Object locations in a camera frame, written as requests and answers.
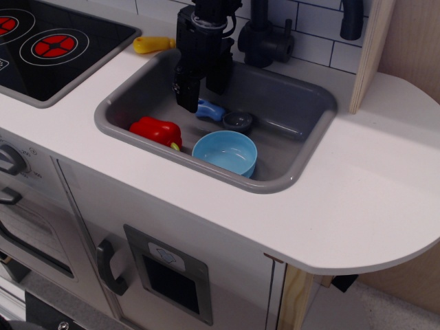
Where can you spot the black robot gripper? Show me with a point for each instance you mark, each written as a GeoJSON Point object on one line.
{"type": "Point", "coordinates": [205, 49]}

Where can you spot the grey toy sink basin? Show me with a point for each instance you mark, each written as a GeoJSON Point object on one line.
{"type": "Point", "coordinates": [290, 117]}

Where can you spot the blue handled metal measuring spoon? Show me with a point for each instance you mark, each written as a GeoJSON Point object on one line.
{"type": "Point", "coordinates": [231, 120]}

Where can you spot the light blue plastic bowl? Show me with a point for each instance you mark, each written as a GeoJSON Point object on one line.
{"type": "Point", "coordinates": [229, 150]}

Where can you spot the dark grey toy faucet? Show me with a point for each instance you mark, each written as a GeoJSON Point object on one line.
{"type": "Point", "coordinates": [326, 33]}

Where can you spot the grey toy ice dispenser panel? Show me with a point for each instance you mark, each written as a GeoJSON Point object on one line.
{"type": "Point", "coordinates": [171, 274]}

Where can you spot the dark grey cabinet door handle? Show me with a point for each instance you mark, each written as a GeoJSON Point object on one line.
{"type": "Point", "coordinates": [104, 254]}

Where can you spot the grey oven knob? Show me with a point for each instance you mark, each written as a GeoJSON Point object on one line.
{"type": "Point", "coordinates": [11, 161]}

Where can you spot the black toy stovetop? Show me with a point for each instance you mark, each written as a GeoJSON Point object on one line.
{"type": "Point", "coordinates": [47, 50]}

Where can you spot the red toy bell pepper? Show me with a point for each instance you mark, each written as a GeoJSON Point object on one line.
{"type": "Point", "coordinates": [163, 132]}

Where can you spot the light wood side post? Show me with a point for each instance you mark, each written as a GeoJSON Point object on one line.
{"type": "Point", "coordinates": [376, 32]}

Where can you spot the grey oven door handle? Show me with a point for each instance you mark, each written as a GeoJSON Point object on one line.
{"type": "Point", "coordinates": [9, 197]}

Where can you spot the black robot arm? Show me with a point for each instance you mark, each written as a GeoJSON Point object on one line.
{"type": "Point", "coordinates": [205, 49]}

